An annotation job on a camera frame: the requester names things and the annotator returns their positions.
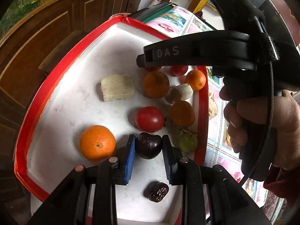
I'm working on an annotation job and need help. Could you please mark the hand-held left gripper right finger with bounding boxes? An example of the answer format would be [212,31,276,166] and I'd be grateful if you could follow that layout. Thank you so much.
[162,135,272,225]

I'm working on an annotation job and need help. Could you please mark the beige fibrous chunk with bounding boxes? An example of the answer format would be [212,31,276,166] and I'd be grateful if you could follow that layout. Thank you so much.
[101,74,135,102]

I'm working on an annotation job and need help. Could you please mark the brown wooden cabinet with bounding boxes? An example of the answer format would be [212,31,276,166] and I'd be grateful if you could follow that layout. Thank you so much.
[0,0,148,193]

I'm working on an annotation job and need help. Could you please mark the large orange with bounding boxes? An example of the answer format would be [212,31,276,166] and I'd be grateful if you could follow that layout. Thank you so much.
[79,125,117,163]

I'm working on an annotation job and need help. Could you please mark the person's right forearm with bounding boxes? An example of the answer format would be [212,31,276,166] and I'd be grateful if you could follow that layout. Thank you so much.
[264,164,300,207]

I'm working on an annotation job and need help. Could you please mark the dark purple plum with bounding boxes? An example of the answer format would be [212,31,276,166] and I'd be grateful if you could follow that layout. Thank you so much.
[135,132,163,160]

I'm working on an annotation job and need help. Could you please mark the person's right hand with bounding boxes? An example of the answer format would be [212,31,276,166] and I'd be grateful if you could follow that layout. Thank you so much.
[219,84,300,171]

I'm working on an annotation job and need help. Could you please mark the fruit printed tablecloth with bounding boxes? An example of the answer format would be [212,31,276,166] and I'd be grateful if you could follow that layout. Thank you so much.
[145,3,289,216]

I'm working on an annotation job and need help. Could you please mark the floral wall mural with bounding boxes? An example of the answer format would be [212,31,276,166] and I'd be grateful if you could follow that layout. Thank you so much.
[0,0,132,29]

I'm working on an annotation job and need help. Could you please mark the black cable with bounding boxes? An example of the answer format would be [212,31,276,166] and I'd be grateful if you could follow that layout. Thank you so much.
[239,58,276,185]

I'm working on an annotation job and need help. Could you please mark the red and white tray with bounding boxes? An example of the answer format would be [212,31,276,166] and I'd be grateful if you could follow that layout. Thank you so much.
[13,14,209,225]

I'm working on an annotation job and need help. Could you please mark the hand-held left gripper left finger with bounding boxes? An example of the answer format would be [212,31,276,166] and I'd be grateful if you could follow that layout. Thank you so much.
[28,134,136,225]

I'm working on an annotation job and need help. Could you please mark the medium orange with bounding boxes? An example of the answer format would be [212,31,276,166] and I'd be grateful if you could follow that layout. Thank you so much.
[143,71,170,99]
[169,100,196,127]

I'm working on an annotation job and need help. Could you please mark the small orange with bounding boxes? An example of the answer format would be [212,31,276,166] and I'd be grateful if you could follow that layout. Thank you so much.
[185,70,207,91]

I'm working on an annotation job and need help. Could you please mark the dark brown date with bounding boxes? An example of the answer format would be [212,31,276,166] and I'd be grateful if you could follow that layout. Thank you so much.
[144,181,170,202]

